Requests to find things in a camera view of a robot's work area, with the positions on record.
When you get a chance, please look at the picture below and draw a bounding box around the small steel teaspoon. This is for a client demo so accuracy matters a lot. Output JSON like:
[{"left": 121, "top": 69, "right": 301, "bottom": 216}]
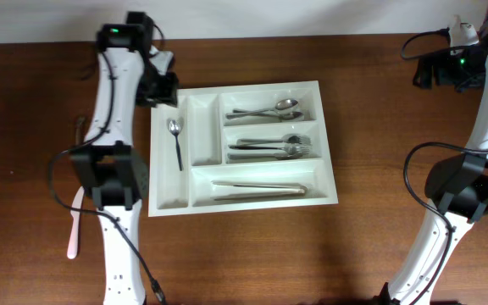
[
  {"left": 168, "top": 119, "right": 183, "bottom": 171},
  {"left": 75, "top": 116, "right": 86, "bottom": 146}
]

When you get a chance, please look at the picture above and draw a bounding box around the steel spoon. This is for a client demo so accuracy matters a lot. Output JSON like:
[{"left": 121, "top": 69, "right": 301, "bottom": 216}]
[
  {"left": 251, "top": 111, "right": 305, "bottom": 121},
  {"left": 225, "top": 98, "right": 299, "bottom": 119}
]

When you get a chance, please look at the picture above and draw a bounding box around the pink plastic knife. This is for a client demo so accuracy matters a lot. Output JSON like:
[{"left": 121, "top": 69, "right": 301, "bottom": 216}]
[{"left": 67, "top": 186, "right": 84, "bottom": 259}]

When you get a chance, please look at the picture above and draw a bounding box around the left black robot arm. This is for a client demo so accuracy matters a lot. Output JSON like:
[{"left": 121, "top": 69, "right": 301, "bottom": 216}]
[{"left": 69, "top": 12, "right": 179, "bottom": 304}]

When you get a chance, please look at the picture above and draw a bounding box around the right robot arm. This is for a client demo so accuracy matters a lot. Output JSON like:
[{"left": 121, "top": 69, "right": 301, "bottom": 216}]
[{"left": 371, "top": 8, "right": 488, "bottom": 304}]

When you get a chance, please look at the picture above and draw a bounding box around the white plastic cutlery tray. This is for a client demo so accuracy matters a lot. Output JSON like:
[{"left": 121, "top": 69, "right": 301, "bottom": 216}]
[{"left": 148, "top": 80, "right": 338, "bottom": 217}]

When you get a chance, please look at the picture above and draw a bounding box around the left black camera cable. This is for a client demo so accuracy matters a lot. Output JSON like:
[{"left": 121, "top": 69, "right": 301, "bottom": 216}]
[{"left": 47, "top": 23, "right": 168, "bottom": 305}]

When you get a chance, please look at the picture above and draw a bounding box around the black camera cable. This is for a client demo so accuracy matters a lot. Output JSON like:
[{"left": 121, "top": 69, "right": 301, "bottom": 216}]
[
  {"left": 47, "top": 23, "right": 168, "bottom": 305},
  {"left": 399, "top": 27, "right": 488, "bottom": 305}
]

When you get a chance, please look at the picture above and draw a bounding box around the right black camera cable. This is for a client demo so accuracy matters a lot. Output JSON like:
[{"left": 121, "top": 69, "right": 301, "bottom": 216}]
[{"left": 399, "top": 27, "right": 488, "bottom": 305}]

